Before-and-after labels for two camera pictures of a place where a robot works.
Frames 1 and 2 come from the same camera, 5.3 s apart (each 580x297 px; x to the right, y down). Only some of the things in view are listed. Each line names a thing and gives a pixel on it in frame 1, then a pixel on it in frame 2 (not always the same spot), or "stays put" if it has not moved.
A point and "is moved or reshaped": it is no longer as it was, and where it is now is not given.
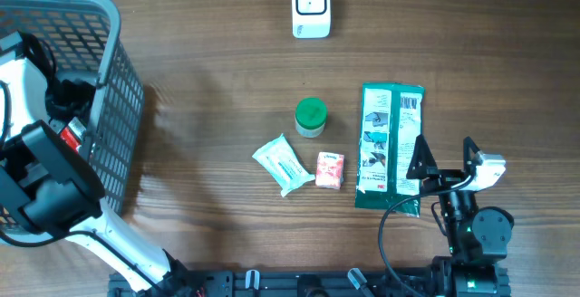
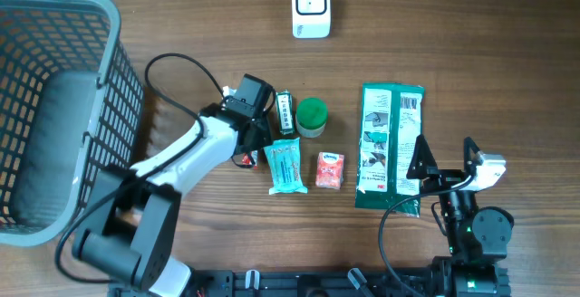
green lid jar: (311, 117) stays put
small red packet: (71, 138) to (246, 158)
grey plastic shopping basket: (92, 91) stays put
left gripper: (85, 92) to (266, 133)
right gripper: (446, 177) stays put
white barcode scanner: (311, 6) stays put
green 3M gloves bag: (391, 126) stays put
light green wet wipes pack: (283, 166) is moved or reshaped
